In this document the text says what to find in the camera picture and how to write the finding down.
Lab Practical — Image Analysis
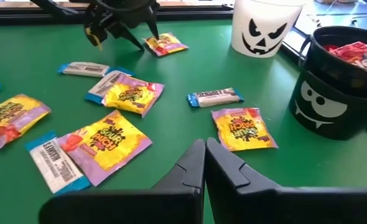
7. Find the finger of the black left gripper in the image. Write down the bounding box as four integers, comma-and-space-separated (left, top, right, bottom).
145, 4, 160, 40
108, 21, 146, 51

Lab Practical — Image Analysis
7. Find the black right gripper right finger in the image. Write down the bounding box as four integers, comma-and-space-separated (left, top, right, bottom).
205, 138, 367, 224

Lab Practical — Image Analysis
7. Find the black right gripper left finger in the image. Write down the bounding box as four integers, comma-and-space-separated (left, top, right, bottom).
39, 139, 206, 224

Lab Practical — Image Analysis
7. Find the yellow Sour Patch candy packet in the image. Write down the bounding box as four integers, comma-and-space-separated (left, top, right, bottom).
142, 32, 190, 57
0, 93, 52, 151
57, 109, 154, 187
211, 107, 279, 152
101, 74, 165, 118

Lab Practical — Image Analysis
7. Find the white jack-o-lantern bucket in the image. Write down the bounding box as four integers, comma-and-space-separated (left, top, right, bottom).
231, 0, 305, 59

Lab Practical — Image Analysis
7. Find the black monster face bucket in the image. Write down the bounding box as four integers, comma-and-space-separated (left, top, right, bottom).
288, 26, 367, 141

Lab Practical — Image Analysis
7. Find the yellow cable tag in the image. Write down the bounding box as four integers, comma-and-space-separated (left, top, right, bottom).
85, 27, 104, 52

